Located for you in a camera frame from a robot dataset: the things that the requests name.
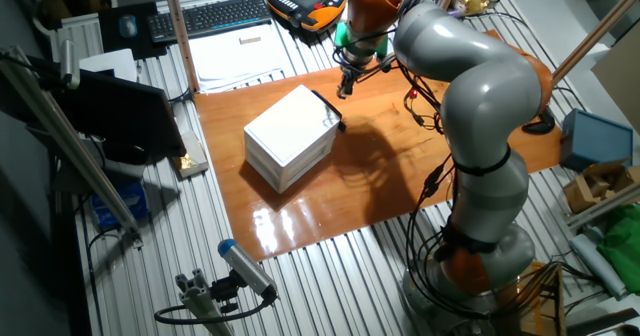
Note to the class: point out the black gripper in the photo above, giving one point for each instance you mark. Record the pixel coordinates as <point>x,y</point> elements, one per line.
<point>352,72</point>

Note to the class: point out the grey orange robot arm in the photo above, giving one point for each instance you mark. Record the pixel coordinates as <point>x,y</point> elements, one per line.
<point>490,96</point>

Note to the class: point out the open cardboard box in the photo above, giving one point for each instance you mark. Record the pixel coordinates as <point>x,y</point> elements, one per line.
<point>595,186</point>

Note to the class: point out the white round object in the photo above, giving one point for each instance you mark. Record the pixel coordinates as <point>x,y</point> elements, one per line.
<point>342,16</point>

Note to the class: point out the small wooden block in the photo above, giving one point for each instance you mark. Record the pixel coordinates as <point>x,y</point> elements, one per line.
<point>250,40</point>

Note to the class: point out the white paper stack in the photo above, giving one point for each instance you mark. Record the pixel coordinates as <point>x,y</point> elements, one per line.
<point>235,61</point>

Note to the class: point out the brown wooden board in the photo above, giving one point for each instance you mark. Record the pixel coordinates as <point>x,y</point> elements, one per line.
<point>310,211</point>

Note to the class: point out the black computer keyboard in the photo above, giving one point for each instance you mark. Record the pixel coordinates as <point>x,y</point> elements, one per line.
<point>210,18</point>

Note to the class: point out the yellow foil bag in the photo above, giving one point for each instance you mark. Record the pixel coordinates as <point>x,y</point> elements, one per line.
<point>472,1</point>

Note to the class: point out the small gold box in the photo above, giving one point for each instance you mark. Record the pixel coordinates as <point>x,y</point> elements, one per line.
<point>192,156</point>

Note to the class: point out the grey computer mouse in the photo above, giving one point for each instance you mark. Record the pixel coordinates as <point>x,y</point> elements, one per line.
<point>128,26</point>

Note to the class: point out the black monitor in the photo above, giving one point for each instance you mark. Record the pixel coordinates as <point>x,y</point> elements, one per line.
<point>120,116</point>

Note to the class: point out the white flat box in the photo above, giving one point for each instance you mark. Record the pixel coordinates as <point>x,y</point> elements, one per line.
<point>107,63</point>

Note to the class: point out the black mouse pad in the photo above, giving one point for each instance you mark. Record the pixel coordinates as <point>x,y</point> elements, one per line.
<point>110,43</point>

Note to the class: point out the blue packet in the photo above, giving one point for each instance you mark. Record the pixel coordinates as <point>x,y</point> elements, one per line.
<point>120,206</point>

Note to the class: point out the blue box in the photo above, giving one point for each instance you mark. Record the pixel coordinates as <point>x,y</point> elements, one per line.
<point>597,141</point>

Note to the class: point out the brown cardboard sheet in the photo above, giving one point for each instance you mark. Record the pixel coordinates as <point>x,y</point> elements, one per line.
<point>622,86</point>

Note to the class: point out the long aluminium strut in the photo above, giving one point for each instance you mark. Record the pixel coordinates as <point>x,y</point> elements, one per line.
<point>75,151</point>

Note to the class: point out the wooden crate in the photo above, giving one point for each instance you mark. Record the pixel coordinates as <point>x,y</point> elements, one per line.
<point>535,301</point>

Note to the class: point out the aluminium bar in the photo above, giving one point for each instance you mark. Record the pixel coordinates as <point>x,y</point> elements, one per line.
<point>605,206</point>

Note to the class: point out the white roll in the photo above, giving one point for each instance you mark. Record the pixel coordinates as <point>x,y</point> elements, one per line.
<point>597,266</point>

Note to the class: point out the green cloth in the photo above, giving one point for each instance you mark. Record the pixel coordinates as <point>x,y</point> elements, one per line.
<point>622,246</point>

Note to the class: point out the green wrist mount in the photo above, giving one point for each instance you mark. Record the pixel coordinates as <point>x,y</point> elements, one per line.
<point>341,36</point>

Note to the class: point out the white drawer cabinet frame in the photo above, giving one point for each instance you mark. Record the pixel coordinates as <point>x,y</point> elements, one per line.
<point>290,131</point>

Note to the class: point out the grey camera with blue end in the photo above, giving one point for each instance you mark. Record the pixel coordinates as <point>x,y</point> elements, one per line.
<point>245,266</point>

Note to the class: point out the aluminium profile mount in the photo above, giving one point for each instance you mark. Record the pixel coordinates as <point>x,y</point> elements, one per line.
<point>200,301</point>

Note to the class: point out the silver camera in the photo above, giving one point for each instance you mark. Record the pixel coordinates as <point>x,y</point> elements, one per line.
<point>69,63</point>

